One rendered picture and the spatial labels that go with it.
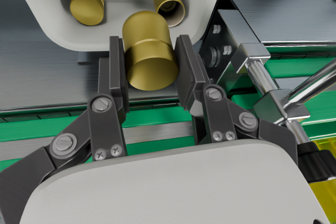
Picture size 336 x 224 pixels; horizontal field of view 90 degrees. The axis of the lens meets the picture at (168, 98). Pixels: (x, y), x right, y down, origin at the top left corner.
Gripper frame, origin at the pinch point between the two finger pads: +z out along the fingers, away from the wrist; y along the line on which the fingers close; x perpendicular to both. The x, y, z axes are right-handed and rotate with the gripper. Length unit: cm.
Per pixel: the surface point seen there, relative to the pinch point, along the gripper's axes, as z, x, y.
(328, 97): -0.8, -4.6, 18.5
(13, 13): 35.5, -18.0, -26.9
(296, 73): 2.6, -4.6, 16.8
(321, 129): -2.2, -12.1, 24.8
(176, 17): 13.1, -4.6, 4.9
